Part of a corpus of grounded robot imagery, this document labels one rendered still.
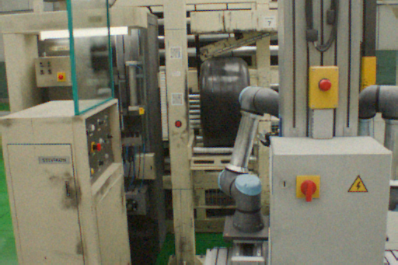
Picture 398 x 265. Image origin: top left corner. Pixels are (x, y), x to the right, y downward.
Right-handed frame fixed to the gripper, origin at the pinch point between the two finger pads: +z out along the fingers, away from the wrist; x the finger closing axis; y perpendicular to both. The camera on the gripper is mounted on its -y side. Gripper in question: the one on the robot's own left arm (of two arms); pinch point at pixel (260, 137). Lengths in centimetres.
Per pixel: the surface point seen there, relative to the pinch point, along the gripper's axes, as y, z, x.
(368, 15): -222, 416, -838
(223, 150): -10.7, 21.4, 12.4
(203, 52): 32, 74, -25
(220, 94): 27.0, 18.9, 7.6
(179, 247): -74, 37, 55
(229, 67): 36.4, 25.3, -8.0
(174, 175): -25, 45, 38
